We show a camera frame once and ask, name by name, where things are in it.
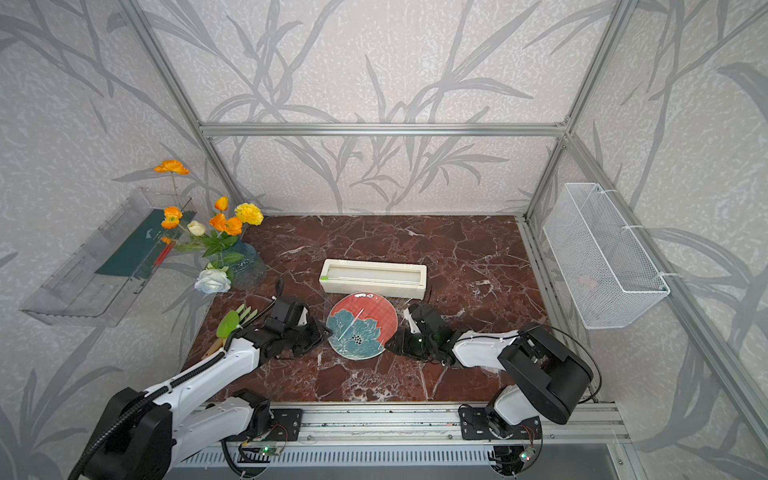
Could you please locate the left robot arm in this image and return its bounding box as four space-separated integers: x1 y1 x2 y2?
69 297 332 479

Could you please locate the red pen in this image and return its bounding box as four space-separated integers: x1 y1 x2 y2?
153 236 175 267

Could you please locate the white wire mesh basket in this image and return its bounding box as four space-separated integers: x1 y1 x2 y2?
543 183 670 330

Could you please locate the green book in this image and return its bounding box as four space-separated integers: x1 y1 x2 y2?
96 209 182 280

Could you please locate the blue glass vase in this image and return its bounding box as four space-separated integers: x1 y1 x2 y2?
224 242 267 290

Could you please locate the clear acrylic wall shelf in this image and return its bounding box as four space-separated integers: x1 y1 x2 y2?
20 188 196 327

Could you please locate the green yellow spatula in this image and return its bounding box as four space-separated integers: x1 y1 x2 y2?
216 310 240 341

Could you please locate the red plate with teal flower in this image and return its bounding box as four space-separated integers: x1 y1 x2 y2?
325 292 400 361

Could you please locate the artificial flower bouquet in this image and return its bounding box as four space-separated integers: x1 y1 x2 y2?
154 159 265 295

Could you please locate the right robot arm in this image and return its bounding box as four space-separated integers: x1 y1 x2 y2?
385 303 594 441

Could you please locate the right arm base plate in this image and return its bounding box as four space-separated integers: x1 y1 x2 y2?
458 404 513 440

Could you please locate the aluminium frame rail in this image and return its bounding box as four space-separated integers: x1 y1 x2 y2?
257 402 631 447

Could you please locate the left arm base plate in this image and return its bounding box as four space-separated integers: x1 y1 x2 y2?
241 408 304 442

